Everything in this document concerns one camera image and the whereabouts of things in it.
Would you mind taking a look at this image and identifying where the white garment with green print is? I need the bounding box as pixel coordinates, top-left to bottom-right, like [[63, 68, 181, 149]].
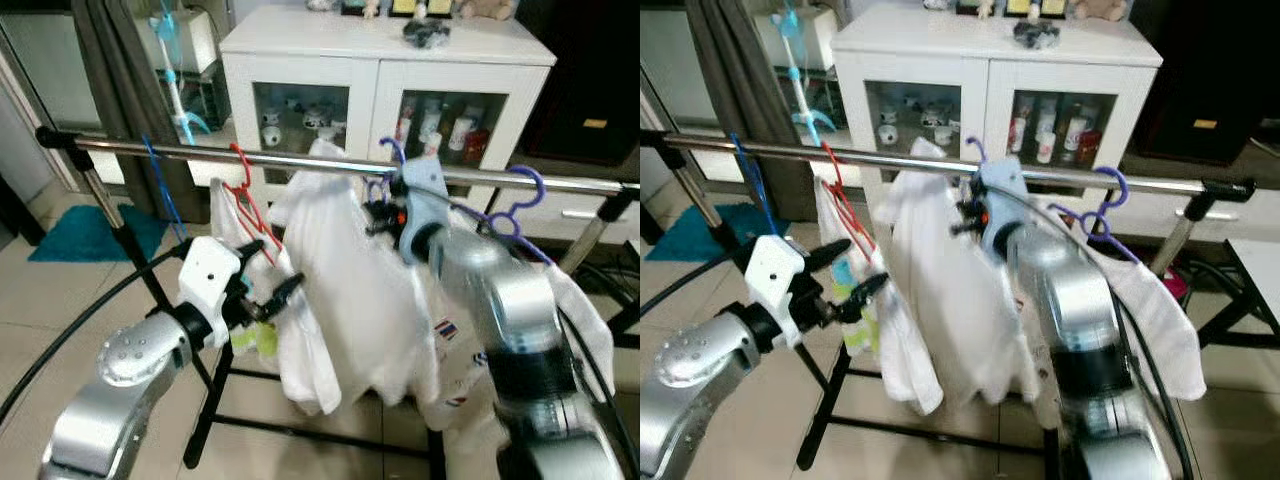
[[815, 178, 946, 417], [208, 178, 343, 417]]

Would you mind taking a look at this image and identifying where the brown teddy bear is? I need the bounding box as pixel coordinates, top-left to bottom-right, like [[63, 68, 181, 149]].
[[458, 0, 518, 23], [1072, 0, 1129, 23]]

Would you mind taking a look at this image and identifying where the white turquoise standing pole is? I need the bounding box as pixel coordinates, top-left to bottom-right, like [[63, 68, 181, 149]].
[[770, 0, 829, 148], [148, 0, 213, 148]]

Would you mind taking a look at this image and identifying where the plain white shirt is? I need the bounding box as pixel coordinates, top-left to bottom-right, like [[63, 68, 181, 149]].
[[878, 138, 1041, 406], [268, 138, 443, 406]]

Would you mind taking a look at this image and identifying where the small black object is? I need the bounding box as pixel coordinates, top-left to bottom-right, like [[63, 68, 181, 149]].
[[402, 18, 452, 51], [1012, 18, 1061, 51]]

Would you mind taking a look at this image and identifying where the teal rug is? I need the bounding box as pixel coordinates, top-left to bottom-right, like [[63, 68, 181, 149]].
[[27, 204, 173, 265], [648, 204, 761, 263]]

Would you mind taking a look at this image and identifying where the white glass-door cabinet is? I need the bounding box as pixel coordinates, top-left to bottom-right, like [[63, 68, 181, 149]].
[[830, 4, 1164, 206], [217, 4, 558, 206]]

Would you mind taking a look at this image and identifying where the red hanger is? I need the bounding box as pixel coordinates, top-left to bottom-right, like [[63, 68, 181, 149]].
[[815, 140, 881, 269], [220, 142, 288, 269]]

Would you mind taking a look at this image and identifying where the bluish right wrist camera mount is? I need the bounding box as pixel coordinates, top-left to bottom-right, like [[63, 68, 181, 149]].
[[975, 157, 1030, 268], [397, 158, 453, 268]]

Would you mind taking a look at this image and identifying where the blue wire hanger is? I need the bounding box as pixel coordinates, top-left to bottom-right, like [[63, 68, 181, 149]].
[[142, 134, 193, 244], [728, 132, 773, 239]]

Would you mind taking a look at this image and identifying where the metal clothes rack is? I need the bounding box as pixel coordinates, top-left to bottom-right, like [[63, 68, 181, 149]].
[[640, 128, 1256, 471], [35, 125, 641, 471]]

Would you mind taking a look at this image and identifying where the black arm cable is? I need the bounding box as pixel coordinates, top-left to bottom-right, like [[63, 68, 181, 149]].
[[415, 185, 641, 471], [0, 245, 191, 426], [990, 185, 1196, 480], [640, 248, 756, 301]]

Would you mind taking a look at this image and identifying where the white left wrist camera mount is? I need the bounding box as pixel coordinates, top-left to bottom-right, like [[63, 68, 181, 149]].
[[745, 235, 807, 348], [180, 236, 245, 348]]

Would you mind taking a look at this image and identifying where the dark curtain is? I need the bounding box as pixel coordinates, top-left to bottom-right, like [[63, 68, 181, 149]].
[[685, 0, 831, 226], [70, 0, 219, 229]]

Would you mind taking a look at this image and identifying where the large black speaker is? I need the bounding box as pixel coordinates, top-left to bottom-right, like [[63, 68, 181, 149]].
[[515, 0, 641, 169], [1130, 0, 1280, 169]]

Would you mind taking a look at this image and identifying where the white appliance box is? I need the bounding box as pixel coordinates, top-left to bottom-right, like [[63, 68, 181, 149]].
[[752, 8, 839, 73], [133, 8, 221, 76]]

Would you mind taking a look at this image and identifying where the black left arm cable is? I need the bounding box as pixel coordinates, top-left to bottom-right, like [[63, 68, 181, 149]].
[[640, 248, 756, 301], [0, 245, 191, 426]]

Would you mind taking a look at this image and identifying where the grey table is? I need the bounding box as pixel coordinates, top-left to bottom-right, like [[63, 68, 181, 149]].
[[1225, 238, 1280, 331]]

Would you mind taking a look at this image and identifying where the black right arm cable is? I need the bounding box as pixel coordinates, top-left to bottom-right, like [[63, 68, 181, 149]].
[[990, 185, 1196, 480], [415, 185, 641, 471]]

